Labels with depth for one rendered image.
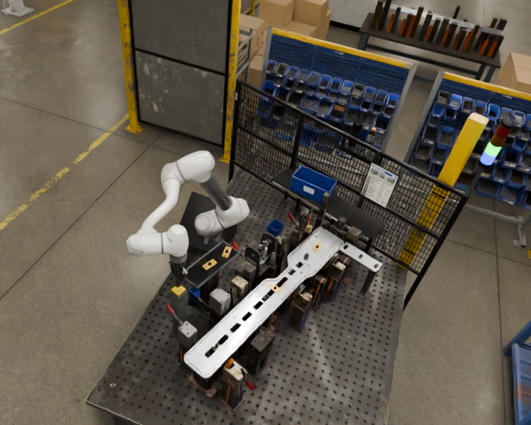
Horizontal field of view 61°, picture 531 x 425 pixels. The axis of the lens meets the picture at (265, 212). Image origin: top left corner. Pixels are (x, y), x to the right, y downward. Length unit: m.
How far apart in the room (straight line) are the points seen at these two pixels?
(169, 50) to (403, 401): 3.89
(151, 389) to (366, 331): 1.40
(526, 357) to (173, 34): 4.30
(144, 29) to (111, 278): 2.52
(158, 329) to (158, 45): 3.08
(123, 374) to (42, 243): 2.03
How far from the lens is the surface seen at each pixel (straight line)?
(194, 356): 2.57
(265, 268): 2.98
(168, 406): 2.78
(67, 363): 3.80
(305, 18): 7.24
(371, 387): 3.00
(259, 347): 2.58
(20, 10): 9.10
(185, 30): 4.85
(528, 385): 4.23
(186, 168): 2.64
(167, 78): 5.19
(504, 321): 4.73
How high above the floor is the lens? 3.26
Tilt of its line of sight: 43 degrees down
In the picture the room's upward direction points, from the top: 9 degrees clockwise
